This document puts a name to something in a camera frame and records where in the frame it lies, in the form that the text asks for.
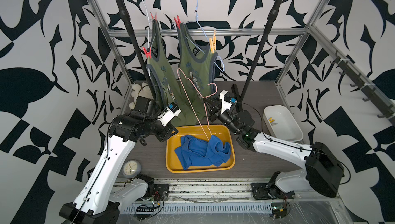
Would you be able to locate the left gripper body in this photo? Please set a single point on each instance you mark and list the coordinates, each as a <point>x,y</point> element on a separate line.
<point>163,133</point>

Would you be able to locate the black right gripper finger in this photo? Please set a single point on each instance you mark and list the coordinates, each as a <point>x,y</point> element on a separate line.
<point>212,117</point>
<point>212,104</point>

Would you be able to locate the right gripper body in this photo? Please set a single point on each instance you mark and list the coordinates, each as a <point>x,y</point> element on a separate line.
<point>218,113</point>

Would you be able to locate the blue tank top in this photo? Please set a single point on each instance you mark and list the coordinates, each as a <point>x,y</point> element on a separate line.
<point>198,152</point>

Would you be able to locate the green tank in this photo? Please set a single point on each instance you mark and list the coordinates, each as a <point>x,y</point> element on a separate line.
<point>166,87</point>
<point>197,74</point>

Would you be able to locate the yellow clothespin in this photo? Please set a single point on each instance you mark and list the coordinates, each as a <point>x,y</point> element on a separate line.
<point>272,121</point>

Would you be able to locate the tan clothespin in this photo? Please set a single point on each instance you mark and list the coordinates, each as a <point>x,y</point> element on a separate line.
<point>213,42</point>

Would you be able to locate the blue wire hanger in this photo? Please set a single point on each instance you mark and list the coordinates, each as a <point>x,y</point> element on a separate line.
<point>222,66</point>

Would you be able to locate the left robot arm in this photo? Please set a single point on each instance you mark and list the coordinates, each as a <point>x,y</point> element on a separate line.
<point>96,204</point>

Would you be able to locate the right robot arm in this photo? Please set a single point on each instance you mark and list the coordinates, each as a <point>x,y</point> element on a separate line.
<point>319,169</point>

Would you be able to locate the yellow plastic tray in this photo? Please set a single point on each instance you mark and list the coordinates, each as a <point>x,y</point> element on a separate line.
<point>172,162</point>

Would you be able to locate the white plush toy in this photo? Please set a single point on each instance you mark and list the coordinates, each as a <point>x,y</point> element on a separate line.
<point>142,90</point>

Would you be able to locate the small round clock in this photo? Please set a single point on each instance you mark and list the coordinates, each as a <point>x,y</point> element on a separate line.
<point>131,169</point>

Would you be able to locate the white plastic bin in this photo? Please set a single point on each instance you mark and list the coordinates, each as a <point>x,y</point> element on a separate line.
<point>286,127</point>

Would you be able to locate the small circuit board left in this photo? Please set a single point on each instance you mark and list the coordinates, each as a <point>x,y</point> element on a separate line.
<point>143,211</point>

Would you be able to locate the small circuit board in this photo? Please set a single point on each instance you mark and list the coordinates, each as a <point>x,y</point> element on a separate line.
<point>143,211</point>
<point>279,210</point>

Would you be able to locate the small circuit board right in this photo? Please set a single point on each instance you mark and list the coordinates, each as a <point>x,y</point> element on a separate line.
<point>279,210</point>

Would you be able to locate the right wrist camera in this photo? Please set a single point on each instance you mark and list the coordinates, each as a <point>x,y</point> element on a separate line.
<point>227,101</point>

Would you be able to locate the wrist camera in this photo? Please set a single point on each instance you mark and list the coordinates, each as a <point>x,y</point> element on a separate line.
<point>227,101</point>
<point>171,111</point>

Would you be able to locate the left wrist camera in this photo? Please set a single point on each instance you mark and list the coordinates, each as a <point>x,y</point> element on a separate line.
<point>171,111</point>

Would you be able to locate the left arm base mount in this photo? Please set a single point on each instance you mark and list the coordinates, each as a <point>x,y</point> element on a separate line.
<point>159,191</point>

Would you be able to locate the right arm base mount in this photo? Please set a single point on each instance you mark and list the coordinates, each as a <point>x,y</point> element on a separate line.
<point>269,191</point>

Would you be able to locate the white wire hanger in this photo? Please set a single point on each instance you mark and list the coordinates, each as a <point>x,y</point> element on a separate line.
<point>149,23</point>

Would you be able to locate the black wall hook rail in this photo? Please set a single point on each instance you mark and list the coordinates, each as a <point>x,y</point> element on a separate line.
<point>362,83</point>

